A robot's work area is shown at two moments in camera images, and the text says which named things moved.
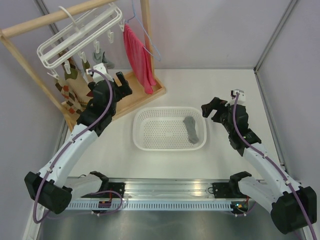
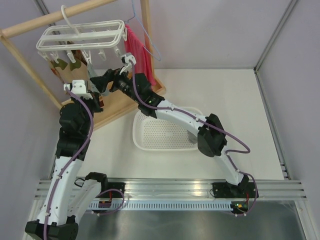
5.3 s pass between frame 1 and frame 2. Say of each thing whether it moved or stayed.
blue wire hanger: stayed
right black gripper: moved
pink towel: stayed
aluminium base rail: stayed
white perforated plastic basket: stayed
